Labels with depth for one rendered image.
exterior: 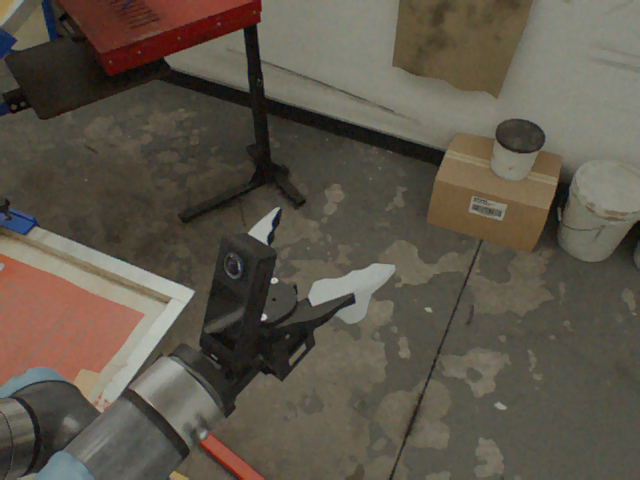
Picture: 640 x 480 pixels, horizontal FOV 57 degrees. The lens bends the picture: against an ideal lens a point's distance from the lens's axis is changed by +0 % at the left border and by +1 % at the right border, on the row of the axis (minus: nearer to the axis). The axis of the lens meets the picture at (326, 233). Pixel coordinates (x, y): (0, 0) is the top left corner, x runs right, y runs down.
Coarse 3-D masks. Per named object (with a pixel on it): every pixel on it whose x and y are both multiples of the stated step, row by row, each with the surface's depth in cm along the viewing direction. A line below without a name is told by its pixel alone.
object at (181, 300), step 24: (24, 240) 150; (48, 240) 146; (96, 264) 141; (120, 264) 141; (144, 288) 138; (168, 288) 137; (168, 312) 132; (144, 336) 129; (168, 336) 131; (144, 360) 125; (120, 384) 121
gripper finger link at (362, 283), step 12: (372, 264) 56; (384, 264) 56; (348, 276) 55; (360, 276) 55; (372, 276) 55; (384, 276) 55; (312, 288) 54; (324, 288) 54; (336, 288) 54; (348, 288) 54; (360, 288) 54; (372, 288) 55; (312, 300) 53; (324, 300) 53; (360, 300) 55; (348, 312) 57; (360, 312) 57
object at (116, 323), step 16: (0, 256) 148; (0, 272) 145; (16, 272) 145; (32, 272) 145; (48, 272) 144; (32, 288) 141; (48, 288) 141; (64, 288) 141; (80, 288) 141; (64, 304) 138; (80, 304) 138; (96, 304) 138; (112, 304) 138; (112, 320) 135; (128, 320) 135; (96, 336) 133; (112, 336) 133; (128, 336) 133; (80, 352) 130; (96, 352) 130; (112, 352) 130; (64, 368) 128; (80, 368) 128; (96, 368) 128
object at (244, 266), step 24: (240, 240) 48; (216, 264) 50; (240, 264) 48; (264, 264) 48; (216, 288) 50; (240, 288) 48; (264, 288) 49; (216, 312) 50; (240, 312) 49; (216, 336) 51; (240, 336) 49; (240, 360) 51
